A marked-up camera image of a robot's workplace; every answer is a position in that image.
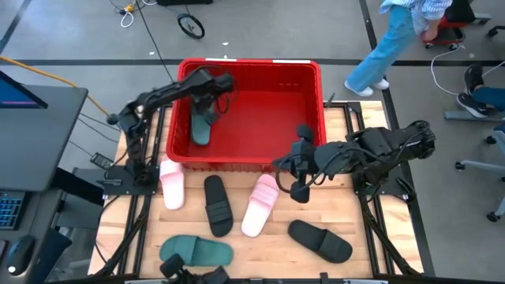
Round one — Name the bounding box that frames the green rubber slide sandal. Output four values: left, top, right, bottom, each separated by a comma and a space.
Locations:
190, 100, 216, 146
159, 234, 234, 267

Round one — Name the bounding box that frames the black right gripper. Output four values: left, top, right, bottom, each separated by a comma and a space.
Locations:
271, 124, 317, 204

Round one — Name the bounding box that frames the black rubber slide sandal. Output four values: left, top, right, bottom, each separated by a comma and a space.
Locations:
287, 219, 354, 264
204, 174, 234, 238

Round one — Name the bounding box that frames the yellow cable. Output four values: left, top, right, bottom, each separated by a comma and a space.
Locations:
0, 56, 114, 118

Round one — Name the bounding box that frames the coiled black cable ring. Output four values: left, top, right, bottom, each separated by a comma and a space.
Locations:
177, 13, 206, 40

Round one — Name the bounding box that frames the black camera with mount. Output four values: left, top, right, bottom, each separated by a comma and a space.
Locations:
159, 253, 232, 284

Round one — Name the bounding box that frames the red plastic bin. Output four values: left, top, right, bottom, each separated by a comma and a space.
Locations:
165, 58, 327, 174

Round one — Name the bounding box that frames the long white cable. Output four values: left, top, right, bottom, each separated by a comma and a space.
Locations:
429, 45, 505, 98

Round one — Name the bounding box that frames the black power adapter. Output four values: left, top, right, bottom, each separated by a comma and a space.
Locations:
89, 152, 115, 170

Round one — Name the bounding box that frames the long black floor cable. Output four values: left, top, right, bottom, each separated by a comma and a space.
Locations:
135, 0, 175, 83

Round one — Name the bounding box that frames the seated person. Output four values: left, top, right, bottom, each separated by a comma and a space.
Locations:
456, 62, 505, 119

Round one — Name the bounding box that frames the black metal table frame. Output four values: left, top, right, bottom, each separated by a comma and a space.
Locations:
92, 100, 425, 284

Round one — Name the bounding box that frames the grey office chair base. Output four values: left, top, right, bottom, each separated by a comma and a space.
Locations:
454, 121, 505, 222

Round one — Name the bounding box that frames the black computer mouse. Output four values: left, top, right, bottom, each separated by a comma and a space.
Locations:
6, 235, 36, 276

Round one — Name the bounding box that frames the black keyboard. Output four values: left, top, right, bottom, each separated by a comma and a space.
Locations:
0, 191, 25, 231

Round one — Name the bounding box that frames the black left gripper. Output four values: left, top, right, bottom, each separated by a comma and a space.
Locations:
193, 69, 236, 124

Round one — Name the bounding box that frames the pink rubber slide sandal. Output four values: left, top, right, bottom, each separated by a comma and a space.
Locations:
159, 154, 185, 211
241, 174, 280, 238

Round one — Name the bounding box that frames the red rolling stool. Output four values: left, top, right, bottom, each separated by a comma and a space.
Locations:
420, 0, 492, 50

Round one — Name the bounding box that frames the walking person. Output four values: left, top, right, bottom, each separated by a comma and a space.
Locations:
343, 0, 454, 98

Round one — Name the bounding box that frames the white cable loop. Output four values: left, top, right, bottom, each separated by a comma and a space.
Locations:
119, 9, 136, 29

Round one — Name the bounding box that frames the computer monitor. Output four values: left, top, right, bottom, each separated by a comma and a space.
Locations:
0, 70, 49, 110

